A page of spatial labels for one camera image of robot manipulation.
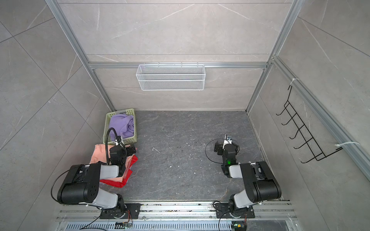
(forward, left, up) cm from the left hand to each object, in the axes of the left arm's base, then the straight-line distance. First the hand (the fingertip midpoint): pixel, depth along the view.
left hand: (124, 141), depth 93 cm
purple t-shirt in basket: (+14, +3, 0) cm, 15 cm away
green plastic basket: (+28, +5, -1) cm, 28 cm away
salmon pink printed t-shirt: (-10, +12, +1) cm, 16 cm away
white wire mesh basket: (+38, -31, +23) cm, 54 cm away
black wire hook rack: (-20, -97, +25) cm, 102 cm away
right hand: (-2, -67, 0) cm, 67 cm away
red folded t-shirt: (-26, -2, -4) cm, 26 cm away
